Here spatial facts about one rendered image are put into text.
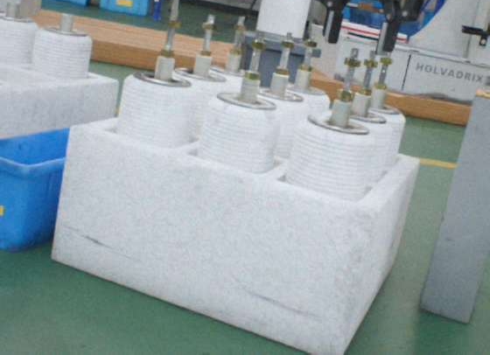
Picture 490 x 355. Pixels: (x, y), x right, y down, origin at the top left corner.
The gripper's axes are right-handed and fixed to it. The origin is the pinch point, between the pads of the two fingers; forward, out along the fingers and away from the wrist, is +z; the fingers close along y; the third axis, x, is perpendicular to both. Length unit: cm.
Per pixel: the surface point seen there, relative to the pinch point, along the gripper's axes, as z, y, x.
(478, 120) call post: 7.7, -9.8, -19.4
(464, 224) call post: 22.0, -11.5, -19.9
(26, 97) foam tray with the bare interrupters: 19, 47, 8
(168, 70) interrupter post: 9.0, 21.6, 7.1
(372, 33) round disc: 7, 101, -200
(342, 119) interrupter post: 9.5, -0.8, 0.8
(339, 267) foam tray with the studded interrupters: 24.4, -7.3, 5.9
